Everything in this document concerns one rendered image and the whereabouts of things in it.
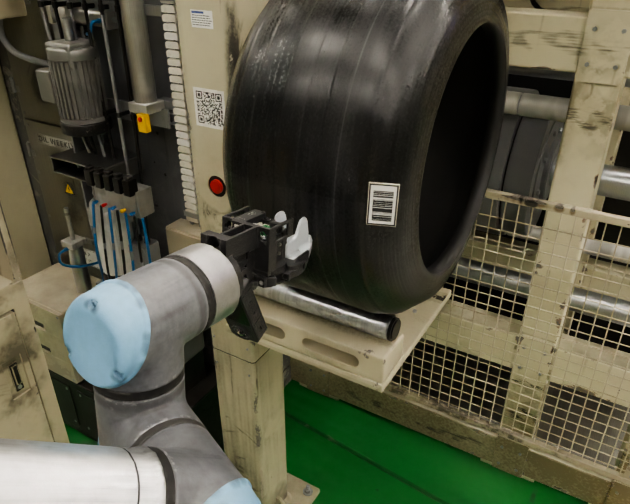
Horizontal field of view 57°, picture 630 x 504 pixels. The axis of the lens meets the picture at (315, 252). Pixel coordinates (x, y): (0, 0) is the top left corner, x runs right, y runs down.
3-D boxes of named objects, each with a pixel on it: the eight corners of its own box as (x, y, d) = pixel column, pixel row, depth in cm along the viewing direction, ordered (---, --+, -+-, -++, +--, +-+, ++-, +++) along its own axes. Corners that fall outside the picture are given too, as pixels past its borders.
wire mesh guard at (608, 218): (327, 367, 185) (330, 158, 150) (330, 364, 186) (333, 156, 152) (641, 490, 144) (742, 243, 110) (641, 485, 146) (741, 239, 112)
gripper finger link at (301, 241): (329, 210, 80) (293, 228, 73) (326, 249, 83) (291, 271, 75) (310, 205, 82) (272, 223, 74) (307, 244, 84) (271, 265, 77)
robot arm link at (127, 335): (59, 377, 56) (47, 284, 53) (153, 324, 67) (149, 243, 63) (128, 412, 52) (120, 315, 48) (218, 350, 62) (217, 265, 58)
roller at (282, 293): (233, 267, 116) (246, 264, 120) (230, 289, 117) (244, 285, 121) (394, 321, 101) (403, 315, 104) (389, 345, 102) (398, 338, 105)
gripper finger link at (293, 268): (318, 252, 78) (281, 275, 71) (317, 263, 78) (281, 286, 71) (288, 244, 80) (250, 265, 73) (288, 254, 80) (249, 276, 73)
